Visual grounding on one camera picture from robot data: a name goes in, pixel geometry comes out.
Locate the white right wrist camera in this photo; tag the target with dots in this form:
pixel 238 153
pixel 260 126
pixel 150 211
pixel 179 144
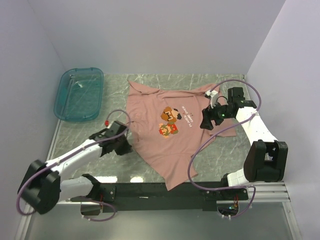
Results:
pixel 212 95

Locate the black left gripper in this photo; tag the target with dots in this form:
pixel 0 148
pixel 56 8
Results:
pixel 126 148

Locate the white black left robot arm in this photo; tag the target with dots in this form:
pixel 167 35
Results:
pixel 67 162

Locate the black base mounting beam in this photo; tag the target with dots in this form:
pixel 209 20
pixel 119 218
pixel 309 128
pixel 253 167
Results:
pixel 143 196

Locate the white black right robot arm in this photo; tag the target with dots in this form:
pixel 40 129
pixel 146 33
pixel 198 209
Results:
pixel 266 159

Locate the teal transparent plastic bin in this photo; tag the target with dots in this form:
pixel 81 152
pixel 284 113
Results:
pixel 79 95

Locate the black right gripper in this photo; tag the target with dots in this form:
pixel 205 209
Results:
pixel 209 114

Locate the aluminium frame rail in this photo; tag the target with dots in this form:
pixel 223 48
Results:
pixel 261 192

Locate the pink t shirt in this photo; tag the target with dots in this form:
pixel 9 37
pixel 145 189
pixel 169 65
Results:
pixel 165 125

